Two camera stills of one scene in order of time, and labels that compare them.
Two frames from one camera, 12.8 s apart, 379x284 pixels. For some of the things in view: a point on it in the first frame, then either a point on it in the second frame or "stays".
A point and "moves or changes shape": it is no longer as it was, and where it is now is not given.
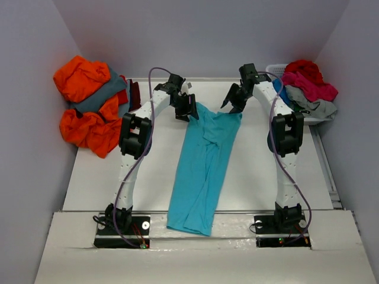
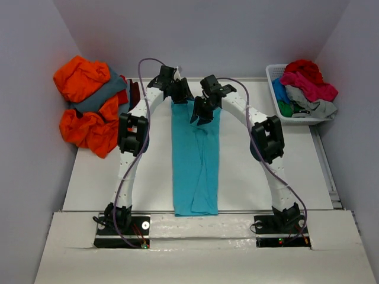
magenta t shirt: x=312 y=90 stays
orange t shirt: x=77 y=77 stays
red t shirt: x=309 y=70 stays
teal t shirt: x=206 y=144 moves or changes shape
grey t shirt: x=322 y=109 stays
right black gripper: x=238 y=106 → x=198 y=112
